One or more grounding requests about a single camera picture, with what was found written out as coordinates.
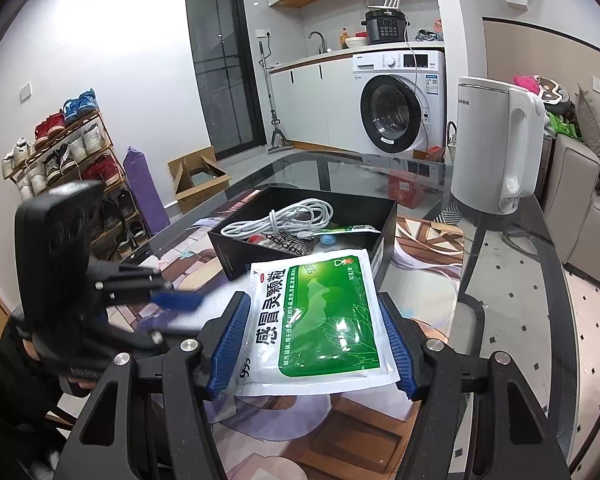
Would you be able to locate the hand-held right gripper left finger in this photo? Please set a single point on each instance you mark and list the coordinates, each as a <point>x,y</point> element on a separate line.
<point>230,345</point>

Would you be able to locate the green bag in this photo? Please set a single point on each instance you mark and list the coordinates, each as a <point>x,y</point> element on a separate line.
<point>562,125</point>

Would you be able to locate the red box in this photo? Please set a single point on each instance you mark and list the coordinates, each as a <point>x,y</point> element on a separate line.
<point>410,187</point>

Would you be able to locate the white electric kettle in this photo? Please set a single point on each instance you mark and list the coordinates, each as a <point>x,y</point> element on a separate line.
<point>485,150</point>

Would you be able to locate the purple yoga mat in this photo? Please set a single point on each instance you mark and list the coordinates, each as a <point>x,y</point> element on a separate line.
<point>145,190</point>

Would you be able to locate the black pressure cooker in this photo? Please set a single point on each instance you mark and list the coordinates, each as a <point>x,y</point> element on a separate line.
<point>386,27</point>

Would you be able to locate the open brown cardboard carton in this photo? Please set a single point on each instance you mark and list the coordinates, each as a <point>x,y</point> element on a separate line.
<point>187,195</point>

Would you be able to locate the wooden shoe rack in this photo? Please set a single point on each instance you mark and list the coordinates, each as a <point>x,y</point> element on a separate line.
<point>111,147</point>

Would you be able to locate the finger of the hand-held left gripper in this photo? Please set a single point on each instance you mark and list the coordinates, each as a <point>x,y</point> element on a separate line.
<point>180,301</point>
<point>145,337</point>

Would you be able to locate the black cardboard box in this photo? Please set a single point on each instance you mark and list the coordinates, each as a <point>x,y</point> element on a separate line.
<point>230,255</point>

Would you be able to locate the wicker basket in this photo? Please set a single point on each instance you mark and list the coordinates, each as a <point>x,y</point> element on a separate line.
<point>452,147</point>

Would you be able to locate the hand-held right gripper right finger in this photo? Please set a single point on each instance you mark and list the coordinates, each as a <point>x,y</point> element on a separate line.
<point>397,345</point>

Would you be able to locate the pink cloth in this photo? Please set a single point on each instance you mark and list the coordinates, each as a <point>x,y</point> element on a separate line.
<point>526,83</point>

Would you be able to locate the brown plush toy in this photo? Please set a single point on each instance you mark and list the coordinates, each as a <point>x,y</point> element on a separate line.
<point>550,91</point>

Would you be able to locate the grey crumpled cloth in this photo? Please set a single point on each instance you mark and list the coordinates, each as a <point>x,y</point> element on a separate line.
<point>428,35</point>

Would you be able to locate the white bowl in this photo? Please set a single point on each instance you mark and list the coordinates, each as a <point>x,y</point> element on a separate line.
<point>355,43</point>

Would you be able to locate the yellow bottle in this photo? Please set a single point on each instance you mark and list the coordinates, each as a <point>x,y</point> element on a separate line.
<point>343,40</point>

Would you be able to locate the kitchen faucet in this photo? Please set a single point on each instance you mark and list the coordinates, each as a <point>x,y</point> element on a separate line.
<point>321,40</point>

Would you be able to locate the grey sofa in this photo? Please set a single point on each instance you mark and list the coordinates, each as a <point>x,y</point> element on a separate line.
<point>595,230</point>

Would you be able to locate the dark glass door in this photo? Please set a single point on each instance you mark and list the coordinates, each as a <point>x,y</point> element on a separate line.
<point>222,70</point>

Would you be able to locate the white washing machine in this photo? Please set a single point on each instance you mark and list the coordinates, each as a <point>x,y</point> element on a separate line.
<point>410,75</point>

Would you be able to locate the clear printed plastic bag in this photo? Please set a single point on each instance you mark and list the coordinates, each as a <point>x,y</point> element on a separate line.
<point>285,247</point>

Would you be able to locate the shoe rack with shoes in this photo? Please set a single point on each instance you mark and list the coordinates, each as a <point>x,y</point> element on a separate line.
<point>100,167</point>

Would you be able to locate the flat mop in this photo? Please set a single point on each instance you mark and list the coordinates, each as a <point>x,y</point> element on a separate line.
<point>279,142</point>

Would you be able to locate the person's left forearm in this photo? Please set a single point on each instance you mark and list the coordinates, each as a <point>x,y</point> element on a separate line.
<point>5,400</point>

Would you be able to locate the white counter cabinet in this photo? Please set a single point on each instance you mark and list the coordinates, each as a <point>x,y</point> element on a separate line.
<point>310,105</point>

